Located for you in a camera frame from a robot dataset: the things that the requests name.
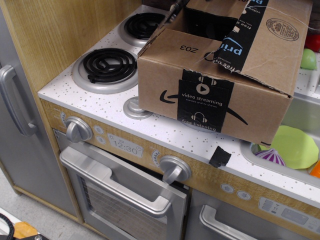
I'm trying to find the brown Amazon cardboard box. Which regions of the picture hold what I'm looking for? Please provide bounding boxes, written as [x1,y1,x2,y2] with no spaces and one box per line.
[137,0,313,147]

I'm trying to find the silver small burner disc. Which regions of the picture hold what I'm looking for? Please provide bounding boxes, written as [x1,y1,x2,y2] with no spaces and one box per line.
[123,96,153,120]

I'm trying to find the silver right oven knob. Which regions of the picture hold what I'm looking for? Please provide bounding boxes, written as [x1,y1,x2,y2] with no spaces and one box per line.
[159,155,192,185]

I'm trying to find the silver oven knob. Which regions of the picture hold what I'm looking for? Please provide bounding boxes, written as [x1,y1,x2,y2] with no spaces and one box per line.
[65,116,93,143]
[159,155,192,185]

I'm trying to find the black tape piece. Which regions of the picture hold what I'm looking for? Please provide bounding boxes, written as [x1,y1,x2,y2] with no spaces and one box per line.
[209,146,232,168]

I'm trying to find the front black coil stove burner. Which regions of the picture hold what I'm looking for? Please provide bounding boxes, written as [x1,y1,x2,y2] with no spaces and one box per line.
[72,47,138,95]

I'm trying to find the black coil stove burner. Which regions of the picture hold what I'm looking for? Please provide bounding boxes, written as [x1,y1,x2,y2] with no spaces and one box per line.
[118,12,165,48]
[72,47,138,95]

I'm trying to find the silver left oven knob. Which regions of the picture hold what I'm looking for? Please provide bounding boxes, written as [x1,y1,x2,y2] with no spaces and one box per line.
[65,116,93,143]

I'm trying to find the silver toy oven door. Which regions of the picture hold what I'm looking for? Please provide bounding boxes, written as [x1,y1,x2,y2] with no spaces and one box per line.
[60,146,188,240]

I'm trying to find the rear black coil stove burner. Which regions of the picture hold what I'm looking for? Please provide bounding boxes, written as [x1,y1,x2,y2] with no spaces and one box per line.
[118,12,165,48]

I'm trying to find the silver dishwasher door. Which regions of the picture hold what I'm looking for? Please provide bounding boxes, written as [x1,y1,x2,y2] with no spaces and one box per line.
[184,190,320,240]

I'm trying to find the purple toy onion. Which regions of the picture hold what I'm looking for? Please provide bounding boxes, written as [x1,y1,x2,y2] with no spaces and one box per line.
[254,148,286,166]

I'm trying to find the grey toy fridge door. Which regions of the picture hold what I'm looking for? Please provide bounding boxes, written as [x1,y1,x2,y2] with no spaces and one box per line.
[0,15,76,216]

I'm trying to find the lime green toy plate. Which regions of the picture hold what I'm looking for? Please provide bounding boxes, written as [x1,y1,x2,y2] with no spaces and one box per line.
[259,125,320,170]

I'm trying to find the silver toy sink basin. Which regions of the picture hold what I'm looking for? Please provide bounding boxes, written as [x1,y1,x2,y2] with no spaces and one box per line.
[240,93,320,188]

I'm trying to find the green toy ball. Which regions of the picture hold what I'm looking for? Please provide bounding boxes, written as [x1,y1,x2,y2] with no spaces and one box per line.
[300,48,317,70]

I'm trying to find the orange toy piece in sink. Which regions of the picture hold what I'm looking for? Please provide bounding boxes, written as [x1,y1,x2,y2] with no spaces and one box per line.
[310,160,320,178]

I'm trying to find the red toy bottle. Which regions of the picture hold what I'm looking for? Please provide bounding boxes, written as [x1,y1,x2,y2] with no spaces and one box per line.
[304,34,320,52]

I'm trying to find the orange object on floor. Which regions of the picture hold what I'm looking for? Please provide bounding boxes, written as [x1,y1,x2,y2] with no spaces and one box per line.
[13,221,38,239]

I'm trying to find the black cable on floor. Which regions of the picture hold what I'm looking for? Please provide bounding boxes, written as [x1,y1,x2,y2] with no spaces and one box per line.
[0,212,15,238]

